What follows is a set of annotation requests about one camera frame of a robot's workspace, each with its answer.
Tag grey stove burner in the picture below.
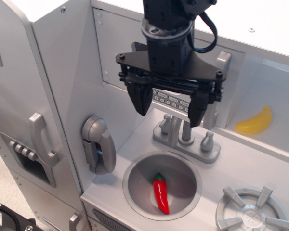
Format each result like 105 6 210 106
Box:
215 185 289 231

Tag grey ice dispenser panel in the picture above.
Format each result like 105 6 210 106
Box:
0 132 56 188

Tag grey oven door handle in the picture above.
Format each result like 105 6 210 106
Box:
69 213 87 231

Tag grey toy wall phone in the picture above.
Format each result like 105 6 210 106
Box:
81 115 116 175

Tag white toy kitchen unit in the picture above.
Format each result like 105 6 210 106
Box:
0 0 289 231

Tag grey toy faucet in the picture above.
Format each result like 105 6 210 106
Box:
153 114 221 164

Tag white microwave door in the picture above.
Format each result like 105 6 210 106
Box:
93 7 232 116

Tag yellow banana toy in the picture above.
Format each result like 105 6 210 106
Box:
235 106 273 135

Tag red chili pepper toy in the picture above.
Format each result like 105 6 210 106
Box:
153 173 170 215

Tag grey fridge door handle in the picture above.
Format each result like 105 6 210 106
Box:
29 112 59 167

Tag grey round sink basin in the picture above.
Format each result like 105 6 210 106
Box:
122 151 202 221

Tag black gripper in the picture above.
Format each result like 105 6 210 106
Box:
116 18 226 127

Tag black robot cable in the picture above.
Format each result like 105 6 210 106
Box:
188 11 218 53

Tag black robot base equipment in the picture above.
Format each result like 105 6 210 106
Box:
0 203 41 231

